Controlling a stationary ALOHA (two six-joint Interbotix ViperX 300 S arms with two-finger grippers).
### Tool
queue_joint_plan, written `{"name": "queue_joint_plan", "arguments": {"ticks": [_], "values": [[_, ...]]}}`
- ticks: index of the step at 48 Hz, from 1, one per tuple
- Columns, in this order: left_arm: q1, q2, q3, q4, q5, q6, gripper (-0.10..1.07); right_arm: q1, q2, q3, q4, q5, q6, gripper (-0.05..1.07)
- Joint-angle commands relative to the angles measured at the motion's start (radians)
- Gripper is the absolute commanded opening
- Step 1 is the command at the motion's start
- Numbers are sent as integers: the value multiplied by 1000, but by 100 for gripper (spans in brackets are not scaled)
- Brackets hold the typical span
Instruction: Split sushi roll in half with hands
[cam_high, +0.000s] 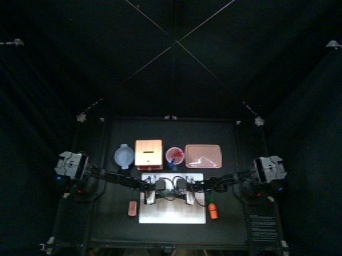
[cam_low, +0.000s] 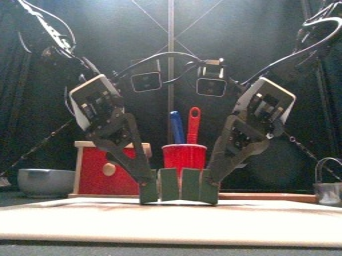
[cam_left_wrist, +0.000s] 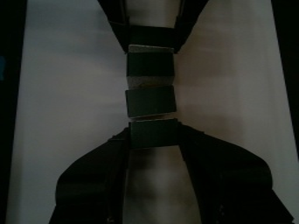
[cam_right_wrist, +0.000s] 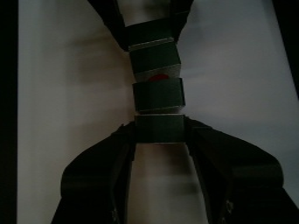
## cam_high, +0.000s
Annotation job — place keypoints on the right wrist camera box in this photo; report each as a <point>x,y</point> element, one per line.
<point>181,183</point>

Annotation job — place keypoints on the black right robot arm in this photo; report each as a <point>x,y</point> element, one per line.
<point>236,180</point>

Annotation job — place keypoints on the grey blue bowl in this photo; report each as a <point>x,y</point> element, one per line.
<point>124,156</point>

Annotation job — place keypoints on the white cutting board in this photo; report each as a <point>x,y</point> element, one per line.
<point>173,213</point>

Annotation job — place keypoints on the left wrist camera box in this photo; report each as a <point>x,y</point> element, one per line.
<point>160,184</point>

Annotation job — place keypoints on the pink brown flat tray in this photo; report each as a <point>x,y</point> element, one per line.
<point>204,156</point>

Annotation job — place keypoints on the red plastic cup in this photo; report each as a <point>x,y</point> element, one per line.
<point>174,156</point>

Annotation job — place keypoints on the orange toy carrot green top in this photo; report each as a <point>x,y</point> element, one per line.
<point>213,210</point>

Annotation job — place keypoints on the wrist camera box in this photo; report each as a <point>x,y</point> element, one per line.
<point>160,184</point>
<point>181,183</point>

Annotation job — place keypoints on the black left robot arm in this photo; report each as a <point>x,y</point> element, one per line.
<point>111,176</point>

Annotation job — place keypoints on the red wooden box with knob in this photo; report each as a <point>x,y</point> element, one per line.
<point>149,153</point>

